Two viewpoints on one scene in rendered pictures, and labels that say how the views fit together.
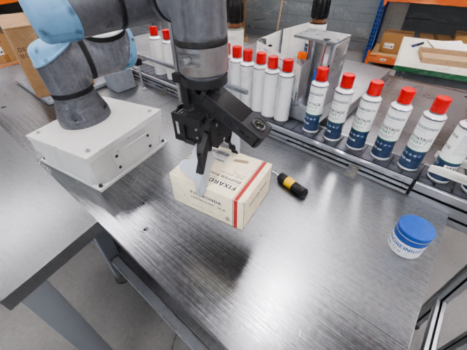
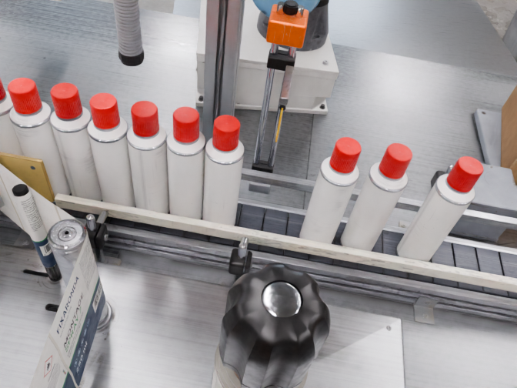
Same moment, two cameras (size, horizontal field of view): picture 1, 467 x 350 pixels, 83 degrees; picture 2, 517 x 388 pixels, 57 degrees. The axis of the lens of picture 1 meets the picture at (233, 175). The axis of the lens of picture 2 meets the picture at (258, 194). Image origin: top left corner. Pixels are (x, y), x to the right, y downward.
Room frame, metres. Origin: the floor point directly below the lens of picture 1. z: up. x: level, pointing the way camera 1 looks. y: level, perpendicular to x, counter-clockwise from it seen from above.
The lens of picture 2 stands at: (1.46, -0.13, 1.48)
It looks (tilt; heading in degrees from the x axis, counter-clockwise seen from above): 49 degrees down; 141
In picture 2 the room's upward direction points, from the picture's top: 10 degrees clockwise
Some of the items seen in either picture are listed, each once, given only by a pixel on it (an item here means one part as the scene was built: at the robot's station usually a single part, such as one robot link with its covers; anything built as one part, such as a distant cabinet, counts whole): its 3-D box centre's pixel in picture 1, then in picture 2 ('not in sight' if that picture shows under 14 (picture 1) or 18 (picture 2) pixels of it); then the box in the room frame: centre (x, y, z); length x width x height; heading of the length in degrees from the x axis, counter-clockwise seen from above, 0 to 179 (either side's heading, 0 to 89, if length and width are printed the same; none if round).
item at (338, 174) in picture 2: not in sight; (330, 198); (1.18, 0.22, 0.98); 0.05 x 0.05 x 0.20
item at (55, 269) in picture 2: not in sight; (39, 237); (1.06, -0.14, 0.97); 0.02 x 0.02 x 0.19
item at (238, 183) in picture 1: (222, 182); not in sight; (0.40, 0.02, 0.99); 0.16 x 0.12 x 0.07; 60
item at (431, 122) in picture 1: (424, 135); not in sight; (0.58, -0.49, 0.98); 0.05 x 0.05 x 0.20
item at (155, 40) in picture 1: (157, 51); (438, 215); (1.28, 0.35, 0.98); 0.05 x 0.05 x 0.20
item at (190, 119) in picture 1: (203, 108); not in sight; (0.41, 0.05, 1.14); 0.09 x 0.08 x 0.12; 60
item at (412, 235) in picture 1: (410, 236); not in sight; (0.35, -0.39, 0.87); 0.07 x 0.07 x 0.07
